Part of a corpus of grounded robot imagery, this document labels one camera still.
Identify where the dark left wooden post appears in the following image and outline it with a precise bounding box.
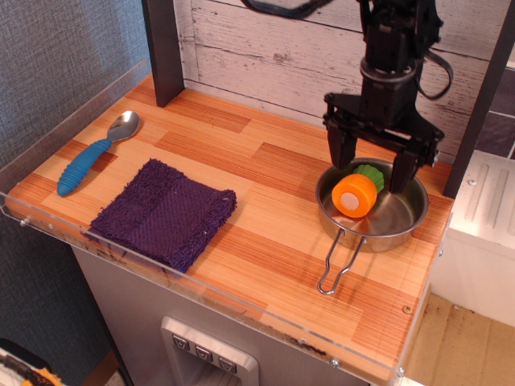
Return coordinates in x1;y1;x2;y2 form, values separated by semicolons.
142;0;184;108

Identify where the black cable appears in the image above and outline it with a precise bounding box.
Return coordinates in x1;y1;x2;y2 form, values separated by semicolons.
241;0;455;101

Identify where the purple folded towel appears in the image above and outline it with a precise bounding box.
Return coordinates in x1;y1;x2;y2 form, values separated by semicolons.
89;159;237;273

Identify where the white cabinet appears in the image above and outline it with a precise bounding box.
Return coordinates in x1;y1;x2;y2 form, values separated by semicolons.
430;151;514;326

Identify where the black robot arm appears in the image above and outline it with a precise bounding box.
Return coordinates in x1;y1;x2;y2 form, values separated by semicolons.
323;1;454;193

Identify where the dark right wooden post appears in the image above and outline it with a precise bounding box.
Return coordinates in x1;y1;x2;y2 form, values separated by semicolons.
443;1;514;199

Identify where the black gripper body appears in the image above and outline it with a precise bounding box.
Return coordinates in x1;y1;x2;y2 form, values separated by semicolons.
323;76;444;163

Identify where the blue handled metal spoon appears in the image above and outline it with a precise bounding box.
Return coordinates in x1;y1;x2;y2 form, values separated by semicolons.
56;111;140;196

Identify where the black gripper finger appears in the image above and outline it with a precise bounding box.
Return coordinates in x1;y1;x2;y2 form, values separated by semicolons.
327;121;357;170
389;150;419;193

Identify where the small steel pan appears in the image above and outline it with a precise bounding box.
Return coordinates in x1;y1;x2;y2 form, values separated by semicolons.
315;158;429;295

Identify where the orange and black object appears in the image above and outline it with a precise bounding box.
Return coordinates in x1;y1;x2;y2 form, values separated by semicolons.
1;355;62;385

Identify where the orange toy pineapple green top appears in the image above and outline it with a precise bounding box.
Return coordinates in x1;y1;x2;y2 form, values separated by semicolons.
331;164;385;218

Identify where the silver dispenser panel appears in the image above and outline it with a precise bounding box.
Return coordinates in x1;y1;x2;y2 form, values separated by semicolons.
160;316;260;385

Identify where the dark wooden post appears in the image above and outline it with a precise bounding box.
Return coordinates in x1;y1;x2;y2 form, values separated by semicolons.
443;1;514;199
142;0;184;108

